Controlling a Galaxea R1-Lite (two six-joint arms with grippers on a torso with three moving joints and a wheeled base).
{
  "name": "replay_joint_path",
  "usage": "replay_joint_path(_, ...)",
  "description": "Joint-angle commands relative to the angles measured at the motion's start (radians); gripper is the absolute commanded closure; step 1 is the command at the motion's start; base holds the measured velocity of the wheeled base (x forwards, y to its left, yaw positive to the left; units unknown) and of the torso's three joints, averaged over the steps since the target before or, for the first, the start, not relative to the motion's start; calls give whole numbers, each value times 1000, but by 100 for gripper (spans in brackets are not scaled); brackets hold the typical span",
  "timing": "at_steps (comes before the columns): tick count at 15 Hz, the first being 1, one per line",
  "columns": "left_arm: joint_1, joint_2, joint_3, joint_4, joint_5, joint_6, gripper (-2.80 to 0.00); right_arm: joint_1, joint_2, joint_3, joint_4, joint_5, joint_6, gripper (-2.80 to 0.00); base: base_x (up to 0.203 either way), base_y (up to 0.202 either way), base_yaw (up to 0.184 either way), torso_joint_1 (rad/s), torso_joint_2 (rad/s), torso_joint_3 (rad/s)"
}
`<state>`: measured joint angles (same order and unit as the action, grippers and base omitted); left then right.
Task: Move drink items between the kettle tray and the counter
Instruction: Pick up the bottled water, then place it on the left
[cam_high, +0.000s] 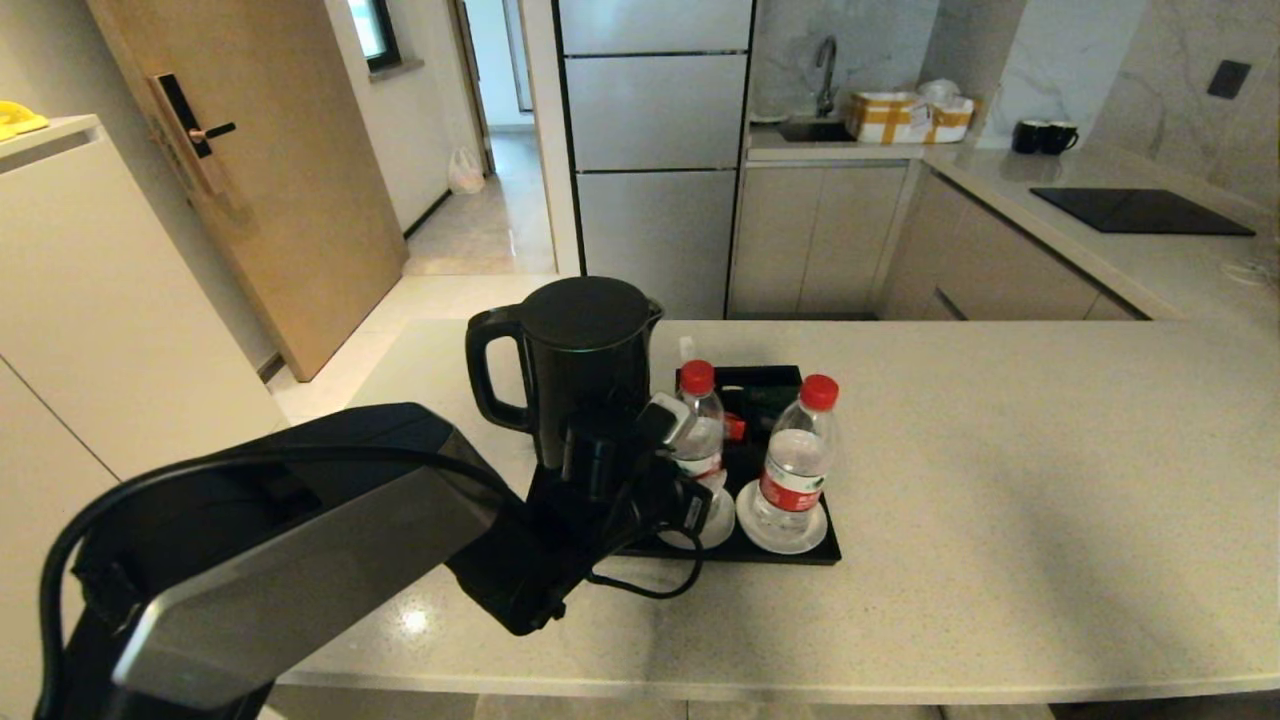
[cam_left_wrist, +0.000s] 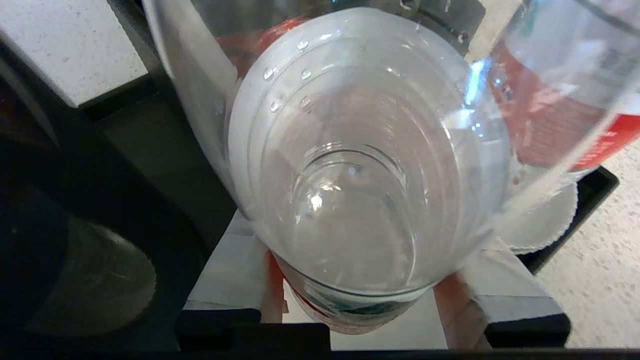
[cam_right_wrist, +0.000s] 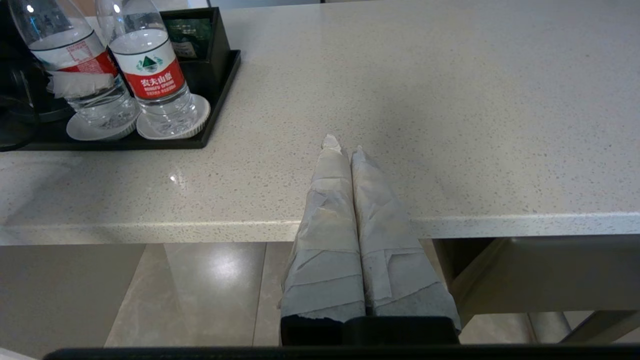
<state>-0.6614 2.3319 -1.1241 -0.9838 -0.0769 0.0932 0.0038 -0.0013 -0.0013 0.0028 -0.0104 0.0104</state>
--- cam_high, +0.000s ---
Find red-capped plastic water bottle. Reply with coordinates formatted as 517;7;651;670
672;360;729;481
752;374;841;531

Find black electric kettle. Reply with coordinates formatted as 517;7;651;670
466;276;665;471

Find white paper coaster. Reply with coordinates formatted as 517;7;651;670
695;470;737;550
735;480;829;556

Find black serving tray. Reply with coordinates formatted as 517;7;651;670
525;395;843;566

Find black condiment holder box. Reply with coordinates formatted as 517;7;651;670
675;365;804;471

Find beige kitchen base cabinets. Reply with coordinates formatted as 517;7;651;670
727;160;1151;322

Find silver refrigerator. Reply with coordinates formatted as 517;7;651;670
555;0;756;321

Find white tied plastic bag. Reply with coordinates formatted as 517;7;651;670
447;146;487;195

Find steel kitchen sink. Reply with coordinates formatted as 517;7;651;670
778;120;857;145

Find chrome kitchen faucet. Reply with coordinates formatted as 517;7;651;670
814;37;839;120

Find cardboard box with yellow tape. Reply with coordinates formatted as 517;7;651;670
846;92;974;147

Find light wooden door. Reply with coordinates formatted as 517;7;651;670
88;0;409;385

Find dark framed window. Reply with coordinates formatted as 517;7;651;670
348;0;403;76

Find black induction cooktop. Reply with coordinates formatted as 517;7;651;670
1030;187;1258;237

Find white cabinet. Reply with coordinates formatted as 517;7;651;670
0;116;291;720

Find yellow object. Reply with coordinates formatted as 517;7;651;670
0;101;51;144

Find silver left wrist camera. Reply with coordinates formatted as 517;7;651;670
640;393;696;448

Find black door lock handle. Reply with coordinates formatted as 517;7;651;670
150;75;239;198

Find dark wall socket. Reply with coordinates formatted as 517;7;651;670
1207;60;1253;101

